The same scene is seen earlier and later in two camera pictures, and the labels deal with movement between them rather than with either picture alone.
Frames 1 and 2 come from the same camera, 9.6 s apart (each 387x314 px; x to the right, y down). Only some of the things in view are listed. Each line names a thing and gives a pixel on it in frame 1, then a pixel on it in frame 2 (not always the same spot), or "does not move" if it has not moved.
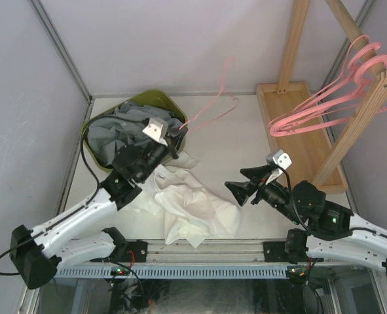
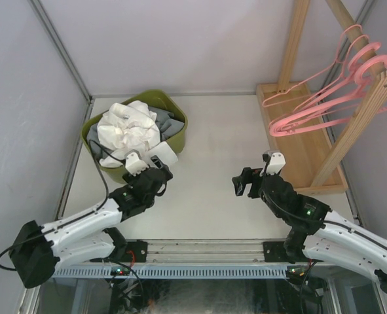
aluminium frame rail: [222, 251] does not move
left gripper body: [171, 147] → [168, 176]
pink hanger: [211, 103] → [340, 57]
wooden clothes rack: [293, 120] does not move
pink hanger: [350, 65] → [336, 77]
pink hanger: [276, 131] does not move
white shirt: [191, 213] → [126, 127]
